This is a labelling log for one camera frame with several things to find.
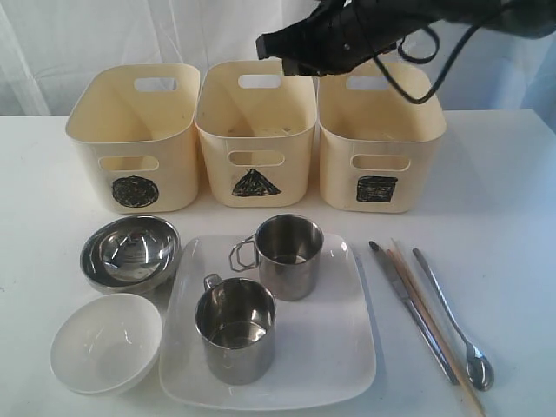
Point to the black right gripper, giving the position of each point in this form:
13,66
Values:
337,37

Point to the wooden chopstick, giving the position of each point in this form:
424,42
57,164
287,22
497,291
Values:
447,351
397,249

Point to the stainless steel spoon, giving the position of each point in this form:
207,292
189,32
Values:
479,369

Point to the cream bin with triangle mark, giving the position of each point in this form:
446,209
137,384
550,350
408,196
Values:
256,129

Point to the cream bin with square mark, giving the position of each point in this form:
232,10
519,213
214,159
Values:
376,148

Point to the cream bin with circle mark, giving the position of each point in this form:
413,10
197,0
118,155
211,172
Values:
133,128

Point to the stainless steel bowl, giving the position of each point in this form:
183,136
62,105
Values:
133,254

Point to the white ceramic bowl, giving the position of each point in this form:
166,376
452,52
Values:
108,345

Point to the steel mug with wire handle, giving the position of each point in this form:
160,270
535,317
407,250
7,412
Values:
285,250

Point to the steel mug with band handle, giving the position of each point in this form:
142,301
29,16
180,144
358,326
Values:
236,318

